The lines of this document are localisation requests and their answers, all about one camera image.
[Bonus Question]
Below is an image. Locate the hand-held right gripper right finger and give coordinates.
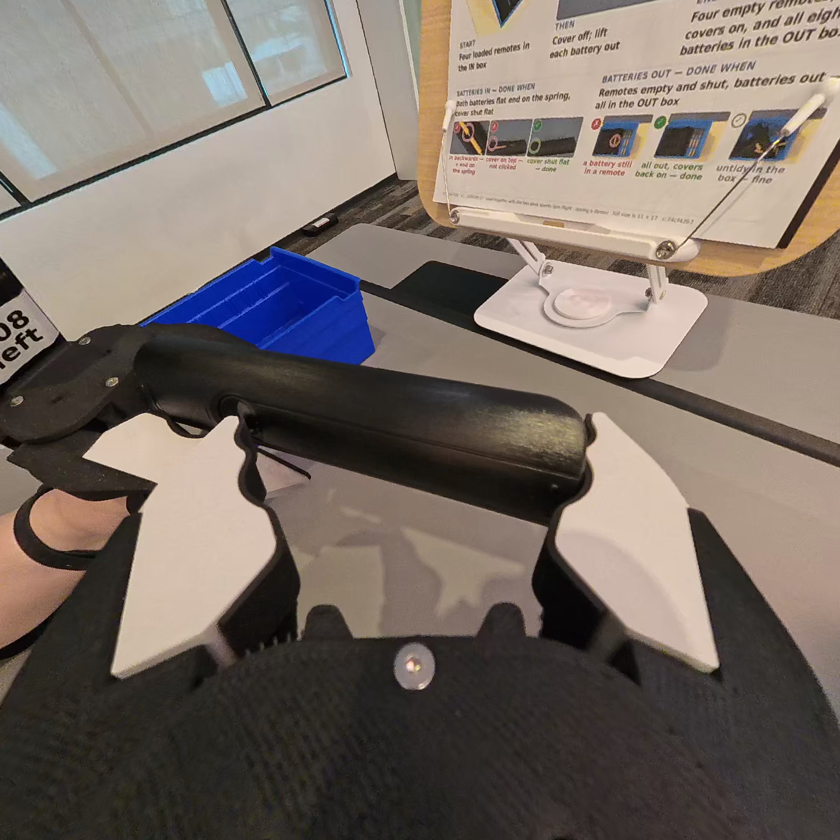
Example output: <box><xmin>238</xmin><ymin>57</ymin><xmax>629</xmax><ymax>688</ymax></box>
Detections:
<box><xmin>532</xmin><ymin>412</ymin><xmax>721</xmax><ymax>676</ymax></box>

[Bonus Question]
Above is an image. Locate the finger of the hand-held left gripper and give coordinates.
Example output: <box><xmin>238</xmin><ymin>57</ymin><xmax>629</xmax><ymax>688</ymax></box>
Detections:
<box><xmin>82</xmin><ymin>415</ymin><xmax>311</xmax><ymax>500</ymax></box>

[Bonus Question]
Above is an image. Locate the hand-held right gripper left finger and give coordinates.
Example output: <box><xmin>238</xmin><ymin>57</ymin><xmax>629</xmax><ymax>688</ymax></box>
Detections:
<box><xmin>110</xmin><ymin>415</ymin><xmax>303</xmax><ymax>680</ymax></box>

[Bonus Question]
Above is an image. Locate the blue plastic bin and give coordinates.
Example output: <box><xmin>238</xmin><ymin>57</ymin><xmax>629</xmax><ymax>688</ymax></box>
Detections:
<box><xmin>140</xmin><ymin>246</ymin><xmax>376</xmax><ymax>366</ymax></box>

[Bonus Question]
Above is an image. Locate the black remote control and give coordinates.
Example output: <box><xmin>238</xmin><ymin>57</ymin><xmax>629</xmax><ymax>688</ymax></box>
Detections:
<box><xmin>134</xmin><ymin>325</ymin><xmax>589</xmax><ymax>526</ymax></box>

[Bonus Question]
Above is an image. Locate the person's left forearm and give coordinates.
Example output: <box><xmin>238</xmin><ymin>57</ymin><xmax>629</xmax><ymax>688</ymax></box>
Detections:
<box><xmin>0</xmin><ymin>508</ymin><xmax>89</xmax><ymax>657</ymax></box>

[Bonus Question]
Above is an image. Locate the person's left hand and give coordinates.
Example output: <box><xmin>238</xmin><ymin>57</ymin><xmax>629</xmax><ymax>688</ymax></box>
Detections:
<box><xmin>36</xmin><ymin>489</ymin><xmax>143</xmax><ymax>560</ymax></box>

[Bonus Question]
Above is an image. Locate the white tablet stand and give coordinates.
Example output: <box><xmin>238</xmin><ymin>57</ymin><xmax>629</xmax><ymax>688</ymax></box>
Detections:
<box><xmin>441</xmin><ymin>72</ymin><xmax>840</xmax><ymax>379</ymax></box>

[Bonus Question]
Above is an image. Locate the large window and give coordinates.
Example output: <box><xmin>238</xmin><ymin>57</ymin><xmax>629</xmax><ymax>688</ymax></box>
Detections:
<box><xmin>0</xmin><ymin>0</ymin><xmax>349</xmax><ymax>217</ymax></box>

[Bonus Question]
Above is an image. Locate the instruction sign on stand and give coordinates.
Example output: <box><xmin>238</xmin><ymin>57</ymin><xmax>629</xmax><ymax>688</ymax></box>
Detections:
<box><xmin>416</xmin><ymin>0</ymin><xmax>840</xmax><ymax>277</ymax></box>

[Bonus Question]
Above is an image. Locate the black wrist strap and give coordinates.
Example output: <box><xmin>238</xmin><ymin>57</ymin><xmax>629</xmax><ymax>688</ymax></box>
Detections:
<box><xmin>13</xmin><ymin>489</ymin><xmax>102</xmax><ymax>573</ymax></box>

